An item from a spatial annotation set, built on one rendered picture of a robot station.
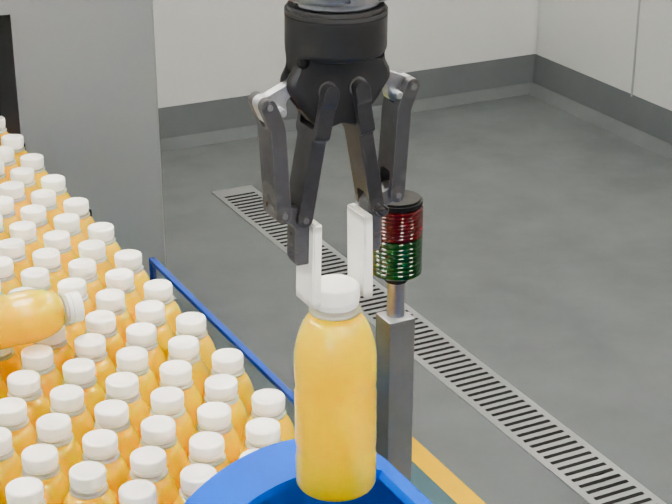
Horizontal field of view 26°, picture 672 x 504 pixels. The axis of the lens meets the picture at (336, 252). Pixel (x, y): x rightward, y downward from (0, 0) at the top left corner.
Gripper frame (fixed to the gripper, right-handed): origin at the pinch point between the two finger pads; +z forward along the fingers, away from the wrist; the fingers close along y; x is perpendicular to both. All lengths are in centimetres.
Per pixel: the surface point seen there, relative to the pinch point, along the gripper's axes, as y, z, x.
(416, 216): 37, 21, 49
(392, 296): 35, 32, 51
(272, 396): 14, 37, 43
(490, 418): 142, 146, 184
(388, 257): 34, 26, 50
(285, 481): -2.5, 21.8, 3.8
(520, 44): 318, 127, 432
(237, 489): -6.0, 22.9, 6.1
